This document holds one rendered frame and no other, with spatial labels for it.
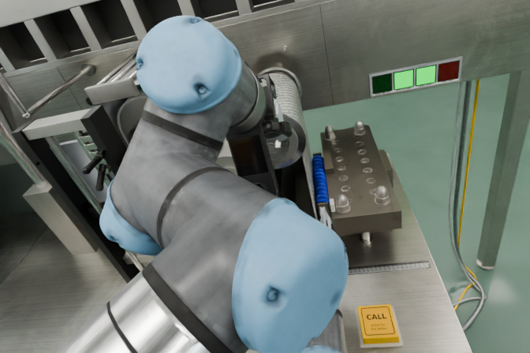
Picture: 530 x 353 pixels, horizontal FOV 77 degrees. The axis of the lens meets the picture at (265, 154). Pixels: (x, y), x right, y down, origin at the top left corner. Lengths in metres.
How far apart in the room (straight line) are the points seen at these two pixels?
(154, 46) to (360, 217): 0.66
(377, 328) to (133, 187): 0.62
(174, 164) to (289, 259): 0.13
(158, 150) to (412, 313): 0.68
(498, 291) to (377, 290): 1.21
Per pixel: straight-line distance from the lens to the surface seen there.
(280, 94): 0.79
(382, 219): 0.85
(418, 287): 0.87
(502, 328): 1.92
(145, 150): 0.28
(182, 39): 0.27
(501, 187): 1.68
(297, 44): 0.98
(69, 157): 0.75
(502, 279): 2.06
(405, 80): 1.06
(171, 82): 0.26
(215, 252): 0.18
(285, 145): 0.71
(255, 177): 0.44
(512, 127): 1.51
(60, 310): 1.18
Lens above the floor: 1.63
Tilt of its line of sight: 33 degrees down
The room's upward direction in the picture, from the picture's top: 16 degrees counter-clockwise
